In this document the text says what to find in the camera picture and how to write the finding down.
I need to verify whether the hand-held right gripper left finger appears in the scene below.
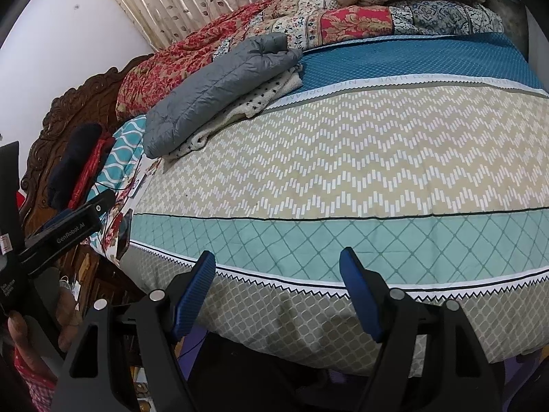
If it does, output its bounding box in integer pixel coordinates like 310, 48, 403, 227
51, 250, 216, 412

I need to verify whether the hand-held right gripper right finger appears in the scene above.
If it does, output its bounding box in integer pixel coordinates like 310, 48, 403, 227
339, 248, 502, 412

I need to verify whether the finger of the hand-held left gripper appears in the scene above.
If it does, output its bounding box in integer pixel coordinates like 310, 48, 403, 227
40, 192, 117, 231

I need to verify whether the grey puffer jacket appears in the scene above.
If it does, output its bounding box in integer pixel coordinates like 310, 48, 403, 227
145, 32, 304, 159

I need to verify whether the person's left forearm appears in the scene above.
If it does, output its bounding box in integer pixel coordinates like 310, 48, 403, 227
13, 345, 58, 412

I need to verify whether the person's left hand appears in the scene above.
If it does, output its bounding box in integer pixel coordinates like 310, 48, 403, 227
6, 285, 83, 361

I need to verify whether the floral print pillow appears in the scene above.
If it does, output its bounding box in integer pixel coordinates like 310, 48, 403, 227
88, 189, 138, 258

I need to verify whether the red cloth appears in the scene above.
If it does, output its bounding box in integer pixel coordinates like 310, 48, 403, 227
69, 135, 116, 207

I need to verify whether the black phone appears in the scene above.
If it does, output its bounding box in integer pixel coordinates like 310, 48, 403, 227
116, 208, 135, 262

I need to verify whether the teal wavy patterned pillow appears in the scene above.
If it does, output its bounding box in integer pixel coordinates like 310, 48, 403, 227
86, 114, 149, 200

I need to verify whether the carved wooden headboard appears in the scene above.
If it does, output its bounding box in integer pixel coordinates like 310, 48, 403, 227
17, 54, 155, 310

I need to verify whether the patterned bedsheet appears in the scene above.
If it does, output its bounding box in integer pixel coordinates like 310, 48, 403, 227
124, 32, 549, 378

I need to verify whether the red floral patchwork quilt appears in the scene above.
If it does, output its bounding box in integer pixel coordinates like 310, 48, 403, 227
115, 0, 504, 123

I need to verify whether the white dotted fleece garment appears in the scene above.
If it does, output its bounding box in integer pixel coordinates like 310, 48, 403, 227
165, 62, 305, 161

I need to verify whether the beige leaf print curtain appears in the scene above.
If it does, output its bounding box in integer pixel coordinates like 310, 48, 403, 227
92, 0, 331, 50

